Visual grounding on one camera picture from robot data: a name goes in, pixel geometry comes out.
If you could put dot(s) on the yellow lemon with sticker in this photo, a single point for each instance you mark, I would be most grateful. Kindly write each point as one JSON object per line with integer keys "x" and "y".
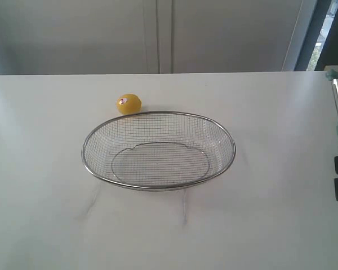
{"x": 129, "y": 104}

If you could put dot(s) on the oval steel mesh basket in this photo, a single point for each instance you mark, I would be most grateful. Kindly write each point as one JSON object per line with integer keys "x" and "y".
{"x": 158, "y": 150}

